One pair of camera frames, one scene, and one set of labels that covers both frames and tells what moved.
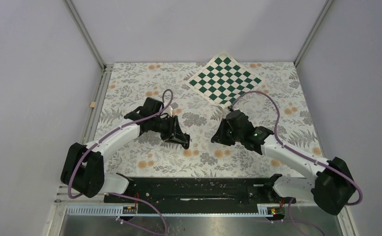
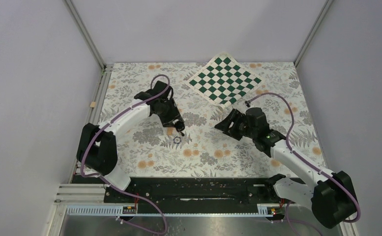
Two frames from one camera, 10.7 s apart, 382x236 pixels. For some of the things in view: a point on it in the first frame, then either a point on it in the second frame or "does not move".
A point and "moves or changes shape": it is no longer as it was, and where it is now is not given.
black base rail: [195, 195] does not move
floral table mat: [276, 105] does not move
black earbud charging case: [185, 140] moves or changes shape
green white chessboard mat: [223, 79] does not move
